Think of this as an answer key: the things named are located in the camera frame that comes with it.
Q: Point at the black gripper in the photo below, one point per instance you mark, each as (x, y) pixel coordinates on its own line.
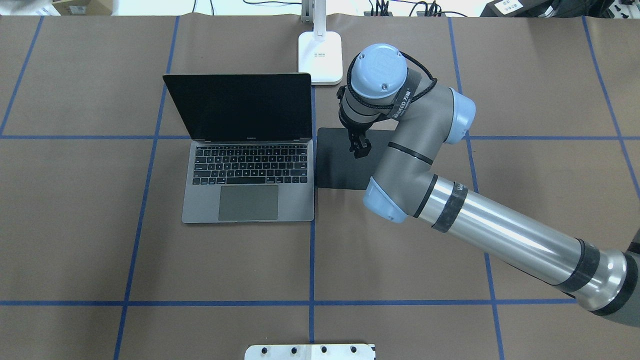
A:
(356, 135)

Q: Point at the black mouse pad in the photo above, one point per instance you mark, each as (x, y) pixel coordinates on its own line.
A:
(337, 168)

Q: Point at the grey laptop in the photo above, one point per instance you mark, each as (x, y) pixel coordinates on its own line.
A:
(252, 151)

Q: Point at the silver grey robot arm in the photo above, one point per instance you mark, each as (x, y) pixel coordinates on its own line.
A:
(385, 83)

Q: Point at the white desk lamp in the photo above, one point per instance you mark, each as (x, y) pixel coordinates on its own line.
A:
(319, 51)

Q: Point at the black equipment with label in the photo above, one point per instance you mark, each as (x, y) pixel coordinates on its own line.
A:
(547, 9)

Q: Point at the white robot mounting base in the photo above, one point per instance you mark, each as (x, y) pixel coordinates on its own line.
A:
(327, 351)

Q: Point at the cardboard box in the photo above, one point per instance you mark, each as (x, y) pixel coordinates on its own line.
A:
(84, 7)

